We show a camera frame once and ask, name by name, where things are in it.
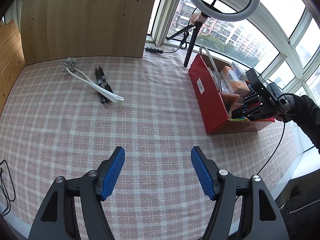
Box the white patterned tissue pack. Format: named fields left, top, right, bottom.
left=230, top=62, right=247, bottom=81

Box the black jacket sleeve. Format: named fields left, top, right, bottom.
left=293, top=95, right=320, bottom=150

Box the white massager with grey balls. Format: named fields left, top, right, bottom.
left=63, top=57, right=124, bottom=105

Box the wooden board panel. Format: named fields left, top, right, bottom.
left=21, top=0, right=155, bottom=64

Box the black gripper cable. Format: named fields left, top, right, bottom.
left=256, top=121, right=287, bottom=177

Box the pine wood headboard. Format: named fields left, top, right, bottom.
left=0, top=20, right=25, bottom=112

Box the black marker pen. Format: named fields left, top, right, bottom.
left=98, top=66, right=113, bottom=93
left=95, top=68, right=107, bottom=107

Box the white ring light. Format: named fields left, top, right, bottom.
left=184, top=0, right=261, bottom=22

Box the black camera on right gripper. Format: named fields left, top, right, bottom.
left=246, top=69, right=283, bottom=100

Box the checkered pink tablecloth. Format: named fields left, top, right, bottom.
left=1, top=54, right=298, bottom=239

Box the orange tissue pack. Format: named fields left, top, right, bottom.
left=220, top=66, right=250, bottom=98

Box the pink 3CE hand mirror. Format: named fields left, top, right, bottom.
left=220, top=93, right=244, bottom=113

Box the black tripod stand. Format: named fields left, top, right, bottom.
left=166, top=21, right=203, bottom=68

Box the black inline cable switch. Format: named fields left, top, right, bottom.
left=144, top=47, right=164, bottom=54

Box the white printed tissue box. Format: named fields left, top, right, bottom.
left=214, top=72, right=230, bottom=94

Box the red cardboard box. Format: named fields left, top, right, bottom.
left=188, top=54, right=275, bottom=134

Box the right hand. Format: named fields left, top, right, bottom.
left=274, top=93, right=301, bottom=123

